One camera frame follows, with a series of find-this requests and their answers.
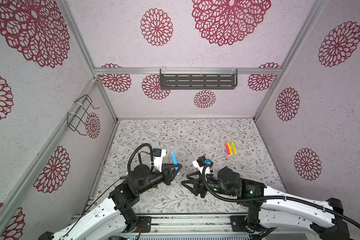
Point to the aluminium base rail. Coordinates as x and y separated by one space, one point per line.
179 224

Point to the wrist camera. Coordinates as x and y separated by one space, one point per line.
200 163
158 156

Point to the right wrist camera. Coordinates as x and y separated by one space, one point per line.
200 163

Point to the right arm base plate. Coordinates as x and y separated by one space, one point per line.
244 223

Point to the dark metal wall shelf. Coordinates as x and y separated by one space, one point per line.
198 81

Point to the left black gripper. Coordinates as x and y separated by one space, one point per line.
167 174

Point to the black wire wall basket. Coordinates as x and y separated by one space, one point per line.
84 121

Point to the blue highlighter pen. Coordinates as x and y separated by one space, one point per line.
174 158

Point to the yellow highlighter pen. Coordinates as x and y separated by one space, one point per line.
234 148
229 148

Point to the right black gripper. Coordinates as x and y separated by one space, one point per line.
198 187

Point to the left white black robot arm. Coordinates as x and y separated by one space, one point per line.
114 214

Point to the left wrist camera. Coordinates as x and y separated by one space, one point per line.
158 156

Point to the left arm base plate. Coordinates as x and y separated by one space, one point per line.
143 225

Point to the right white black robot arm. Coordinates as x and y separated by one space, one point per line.
269 209

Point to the pink highlighter pen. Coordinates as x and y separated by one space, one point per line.
226 149

